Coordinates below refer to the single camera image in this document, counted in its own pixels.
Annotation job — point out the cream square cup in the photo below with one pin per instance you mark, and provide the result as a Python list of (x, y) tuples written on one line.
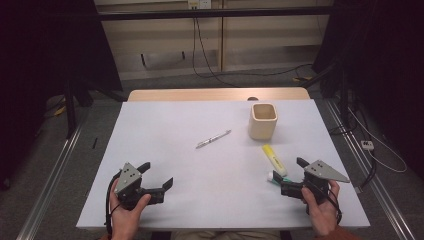
[(262, 128)]

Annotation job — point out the yellow highlighter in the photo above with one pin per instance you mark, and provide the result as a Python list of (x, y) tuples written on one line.
[(274, 160)]

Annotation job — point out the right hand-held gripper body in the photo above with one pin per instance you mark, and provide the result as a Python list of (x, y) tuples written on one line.
[(321, 170)]

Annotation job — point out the small black floor strip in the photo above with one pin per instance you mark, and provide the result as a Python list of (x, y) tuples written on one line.
[(95, 143)]

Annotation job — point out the person's right hand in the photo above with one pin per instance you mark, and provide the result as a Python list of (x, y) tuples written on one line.
[(323, 216)]

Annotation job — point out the person's left hand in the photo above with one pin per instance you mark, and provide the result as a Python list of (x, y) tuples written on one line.
[(125, 221)]

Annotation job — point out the black curtain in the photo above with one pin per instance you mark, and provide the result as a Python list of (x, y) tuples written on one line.
[(386, 66), (43, 66)]

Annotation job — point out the beige cabinet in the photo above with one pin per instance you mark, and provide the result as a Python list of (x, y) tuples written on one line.
[(266, 40)]

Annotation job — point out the black horizontal bar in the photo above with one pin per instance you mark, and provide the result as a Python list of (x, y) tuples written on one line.
[(213, 13)]

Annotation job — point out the aluminium floor rail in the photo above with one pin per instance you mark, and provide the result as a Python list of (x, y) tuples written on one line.
[(50, 186), (370, 173)]

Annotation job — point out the white table mat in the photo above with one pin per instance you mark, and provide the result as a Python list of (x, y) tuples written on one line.
[(206, 186)]

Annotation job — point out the silver pen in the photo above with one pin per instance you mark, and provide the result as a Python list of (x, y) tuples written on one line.
[(213, 139)]

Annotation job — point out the white wall socket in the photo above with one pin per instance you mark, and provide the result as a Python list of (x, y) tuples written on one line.
[(199, 3)]

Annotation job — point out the black metal stand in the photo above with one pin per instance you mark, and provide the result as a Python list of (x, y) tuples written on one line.
[(343, 100), (70, 110)]

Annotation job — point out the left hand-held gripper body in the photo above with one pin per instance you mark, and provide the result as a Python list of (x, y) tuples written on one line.
[(128, 178)]

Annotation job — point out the white power strip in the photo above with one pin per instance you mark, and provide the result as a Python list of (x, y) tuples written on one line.
[(367, 145)]

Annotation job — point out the green white-capped glue stick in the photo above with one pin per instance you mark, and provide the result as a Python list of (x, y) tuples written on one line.
[(270, 177)]

